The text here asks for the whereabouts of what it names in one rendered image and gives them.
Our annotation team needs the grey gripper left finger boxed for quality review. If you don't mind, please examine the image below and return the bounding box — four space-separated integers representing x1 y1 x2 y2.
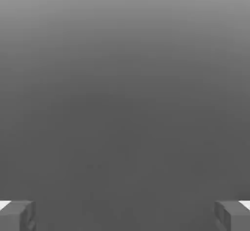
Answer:
0 200 37 231

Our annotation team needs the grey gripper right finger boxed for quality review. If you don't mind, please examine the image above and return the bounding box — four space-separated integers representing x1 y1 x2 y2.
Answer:
213 200 250 231

